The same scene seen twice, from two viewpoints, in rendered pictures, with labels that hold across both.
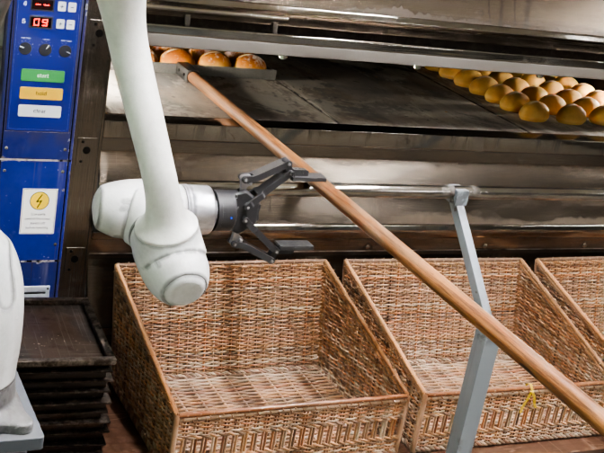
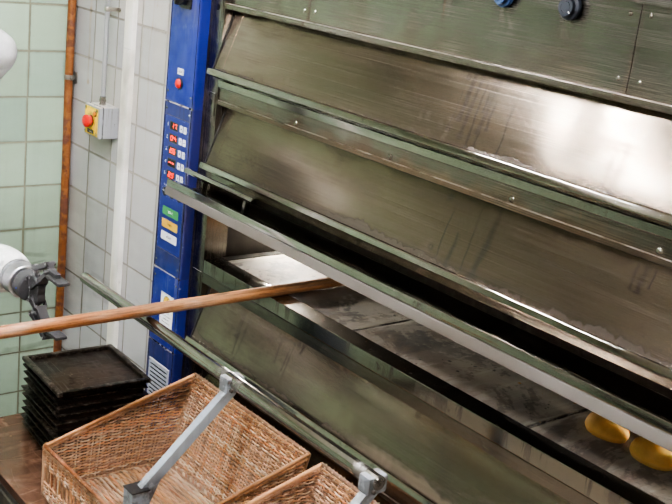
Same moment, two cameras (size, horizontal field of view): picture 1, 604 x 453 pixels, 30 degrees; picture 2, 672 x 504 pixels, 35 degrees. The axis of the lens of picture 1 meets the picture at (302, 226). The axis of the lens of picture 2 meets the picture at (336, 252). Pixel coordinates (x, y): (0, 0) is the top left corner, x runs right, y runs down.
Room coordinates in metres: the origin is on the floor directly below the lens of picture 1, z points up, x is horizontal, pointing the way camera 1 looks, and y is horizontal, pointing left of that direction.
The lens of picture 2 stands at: (2.10, -2.46, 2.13)
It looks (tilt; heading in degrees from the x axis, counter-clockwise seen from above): 17 degrees down; 78
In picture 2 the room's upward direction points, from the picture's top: 7 degrees clockwise
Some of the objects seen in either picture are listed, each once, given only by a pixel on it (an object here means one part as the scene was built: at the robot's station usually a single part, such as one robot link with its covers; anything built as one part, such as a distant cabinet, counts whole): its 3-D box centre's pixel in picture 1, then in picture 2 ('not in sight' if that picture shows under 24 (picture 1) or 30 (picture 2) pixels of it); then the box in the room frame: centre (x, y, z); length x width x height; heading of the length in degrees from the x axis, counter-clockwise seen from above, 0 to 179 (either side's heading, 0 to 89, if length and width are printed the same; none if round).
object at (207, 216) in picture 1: (196, 209); (21, 279); (1.88, 0.19, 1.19); 0.09 x 0.06 x 0.09; 28
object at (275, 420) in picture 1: (254, 357); (172, 473); (2.29, 0.05, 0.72); 0.56 x 0.49 x 0.28; 119
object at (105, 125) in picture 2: not in sight; (101, 120); (2.04, 0.98, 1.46); 0.10 x 0.07 x 0.10; 118
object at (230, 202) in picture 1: (234, 210); (33, 288); (1.91, 0.13, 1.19); 0.09 x 0.07 x 0.08; 118
